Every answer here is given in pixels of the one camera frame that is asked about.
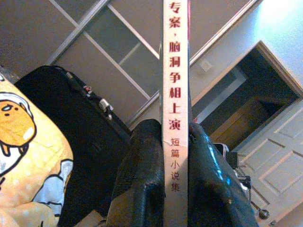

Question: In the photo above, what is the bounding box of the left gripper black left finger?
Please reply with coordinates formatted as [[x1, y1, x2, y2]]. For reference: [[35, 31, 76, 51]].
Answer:
[[106, 119, 164, 227]]

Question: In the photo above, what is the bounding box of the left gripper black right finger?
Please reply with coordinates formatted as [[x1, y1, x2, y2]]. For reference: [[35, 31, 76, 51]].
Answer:
[[188, 122, 259, 227]]

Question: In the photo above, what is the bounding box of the dark-cover paperback book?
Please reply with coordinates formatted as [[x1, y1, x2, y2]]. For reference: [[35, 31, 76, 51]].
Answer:
[[161, 0, 191, 227]]

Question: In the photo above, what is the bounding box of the white panel door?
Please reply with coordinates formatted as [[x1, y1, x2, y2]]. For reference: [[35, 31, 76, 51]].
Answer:
[[233, 99, 303, 227]]

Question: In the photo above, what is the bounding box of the black suitcase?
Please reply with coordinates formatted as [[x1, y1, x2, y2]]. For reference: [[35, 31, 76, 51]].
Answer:
[[13, 65, 133, 227]]

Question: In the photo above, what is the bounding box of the yellow egg-print blanket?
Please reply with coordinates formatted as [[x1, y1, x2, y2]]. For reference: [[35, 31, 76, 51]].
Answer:
[[0, 70, 74, 227]]

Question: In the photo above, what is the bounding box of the grey sliding wardrobe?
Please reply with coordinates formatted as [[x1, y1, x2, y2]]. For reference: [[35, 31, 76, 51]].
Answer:
[[0, 0, 263, 131]]

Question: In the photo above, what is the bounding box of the white wall switch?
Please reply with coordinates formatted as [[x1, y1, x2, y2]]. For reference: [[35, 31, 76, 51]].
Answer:
[[199, 60, 213, 71]]

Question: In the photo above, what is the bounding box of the white door frame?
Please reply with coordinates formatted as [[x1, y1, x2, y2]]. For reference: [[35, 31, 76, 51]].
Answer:
[[190, 40, 303, 152]]

